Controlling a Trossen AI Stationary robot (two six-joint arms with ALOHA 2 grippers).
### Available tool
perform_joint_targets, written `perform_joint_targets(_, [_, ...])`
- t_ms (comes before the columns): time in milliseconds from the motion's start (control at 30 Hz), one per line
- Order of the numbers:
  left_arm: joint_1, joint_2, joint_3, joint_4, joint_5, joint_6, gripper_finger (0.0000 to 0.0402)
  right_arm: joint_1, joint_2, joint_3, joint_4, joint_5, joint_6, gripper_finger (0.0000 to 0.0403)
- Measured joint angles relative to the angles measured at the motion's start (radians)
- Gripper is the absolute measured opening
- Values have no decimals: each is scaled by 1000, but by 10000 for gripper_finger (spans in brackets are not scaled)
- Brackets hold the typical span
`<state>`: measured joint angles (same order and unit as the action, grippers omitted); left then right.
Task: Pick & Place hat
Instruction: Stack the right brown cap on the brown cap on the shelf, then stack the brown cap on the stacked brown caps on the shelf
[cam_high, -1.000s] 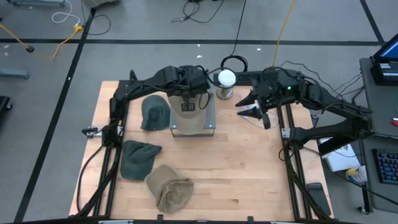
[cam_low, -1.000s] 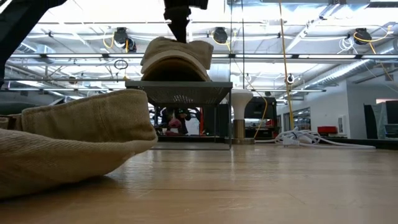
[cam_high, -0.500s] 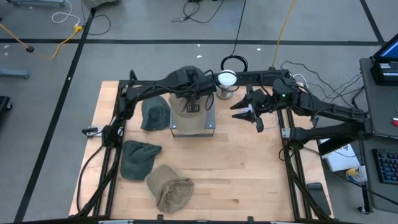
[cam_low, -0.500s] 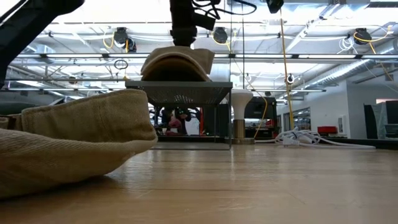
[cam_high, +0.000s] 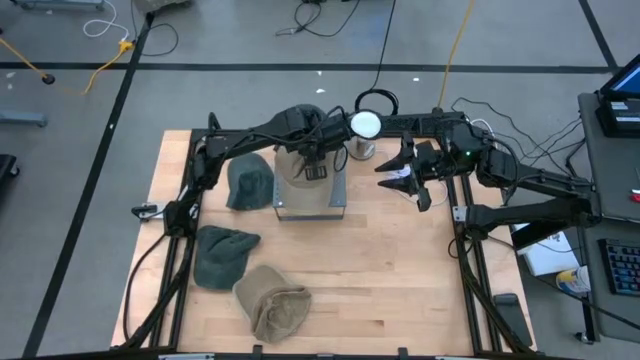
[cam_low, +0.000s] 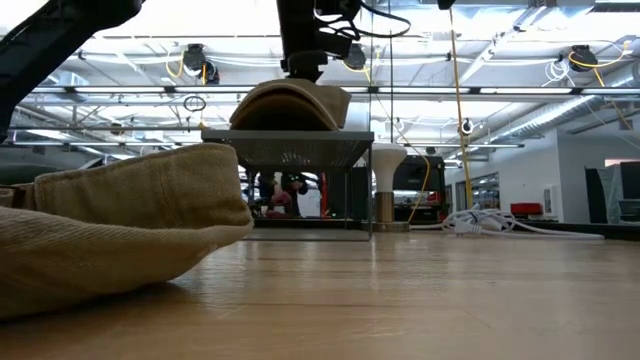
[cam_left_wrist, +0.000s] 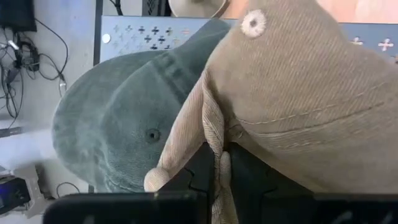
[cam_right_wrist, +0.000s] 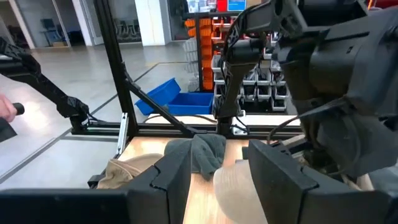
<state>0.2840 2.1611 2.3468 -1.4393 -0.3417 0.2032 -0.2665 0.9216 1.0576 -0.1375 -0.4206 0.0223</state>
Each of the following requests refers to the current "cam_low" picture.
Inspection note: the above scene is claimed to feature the ceiling light strip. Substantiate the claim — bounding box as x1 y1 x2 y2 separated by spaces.
377 87 471 95
74 85 166 94
479 87 574 95

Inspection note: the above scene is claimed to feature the yellow extension cable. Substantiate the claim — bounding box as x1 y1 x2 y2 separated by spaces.
446 7 475 212

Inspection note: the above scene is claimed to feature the grey perforated metal rack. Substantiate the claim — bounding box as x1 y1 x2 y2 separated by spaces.
200 128 376 243

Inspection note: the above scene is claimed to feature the red post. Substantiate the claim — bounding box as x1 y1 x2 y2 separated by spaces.
319 172 330 220

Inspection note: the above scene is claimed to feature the white mushroom lamp brass base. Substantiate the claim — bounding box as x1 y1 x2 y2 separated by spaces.
368 142 412 233

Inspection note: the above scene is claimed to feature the grey ceiling duct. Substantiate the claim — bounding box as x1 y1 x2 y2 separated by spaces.
492 94 640 144

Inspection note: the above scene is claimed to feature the tan corduroy cap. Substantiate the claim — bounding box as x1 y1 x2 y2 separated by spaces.
0 142 255 322
228 77 353 133

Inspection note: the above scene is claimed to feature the white lamp cable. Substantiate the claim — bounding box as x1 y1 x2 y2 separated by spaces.
409 206 607 242

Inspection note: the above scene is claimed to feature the person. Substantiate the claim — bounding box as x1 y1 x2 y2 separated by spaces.
257 171 310 220

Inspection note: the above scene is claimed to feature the yellow hanging cable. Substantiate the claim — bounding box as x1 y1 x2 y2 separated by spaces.
407 107 432 225

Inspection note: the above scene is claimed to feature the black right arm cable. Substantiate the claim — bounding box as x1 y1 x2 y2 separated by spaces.
344 0 413 40

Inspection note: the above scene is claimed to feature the dark partition panel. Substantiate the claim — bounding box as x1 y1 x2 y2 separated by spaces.
584 160 640 225

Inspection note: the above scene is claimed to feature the black cabinet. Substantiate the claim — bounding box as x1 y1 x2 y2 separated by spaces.
392 154 447 225

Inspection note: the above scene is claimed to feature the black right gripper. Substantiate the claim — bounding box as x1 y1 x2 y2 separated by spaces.
276 0 329 84

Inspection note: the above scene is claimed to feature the red storage bin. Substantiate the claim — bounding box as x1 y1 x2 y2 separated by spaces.
509 201 545 217

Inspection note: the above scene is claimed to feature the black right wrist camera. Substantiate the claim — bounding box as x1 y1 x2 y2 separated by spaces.
315 0 362 59

